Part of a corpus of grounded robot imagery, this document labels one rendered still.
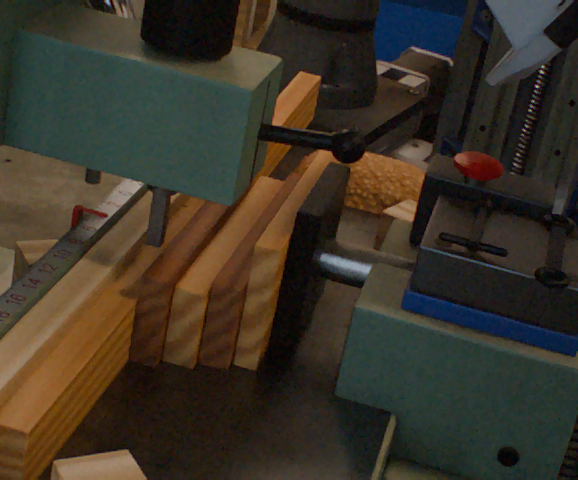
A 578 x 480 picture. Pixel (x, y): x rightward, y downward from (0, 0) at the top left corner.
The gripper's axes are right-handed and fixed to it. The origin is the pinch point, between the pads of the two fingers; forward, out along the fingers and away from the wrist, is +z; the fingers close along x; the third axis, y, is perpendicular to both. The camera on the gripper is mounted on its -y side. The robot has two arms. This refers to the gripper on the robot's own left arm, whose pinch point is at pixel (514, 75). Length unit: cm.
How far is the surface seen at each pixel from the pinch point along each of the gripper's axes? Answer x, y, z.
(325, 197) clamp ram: 5.1, 3.3, 11.7
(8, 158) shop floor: -204, 47, 152
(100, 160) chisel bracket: 11.3, 14.1, 16.5
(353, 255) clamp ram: 4.3, -0.5, 13.5
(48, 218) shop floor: -178, 28, 141
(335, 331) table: 3.1, -3.3, 18.8
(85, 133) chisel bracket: 11.3, 15.7, 15.9
